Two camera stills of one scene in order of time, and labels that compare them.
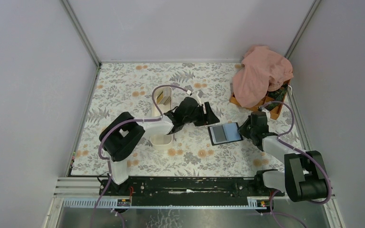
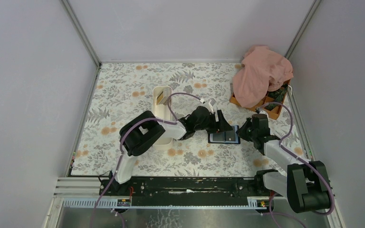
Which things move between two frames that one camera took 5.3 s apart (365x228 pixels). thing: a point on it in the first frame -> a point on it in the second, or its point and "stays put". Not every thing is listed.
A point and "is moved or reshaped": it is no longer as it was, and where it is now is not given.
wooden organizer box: [274, 101] stays put
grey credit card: [219, 133] is moved or reshaped
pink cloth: [262, 71] stays put
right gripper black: [246, 129] stays put
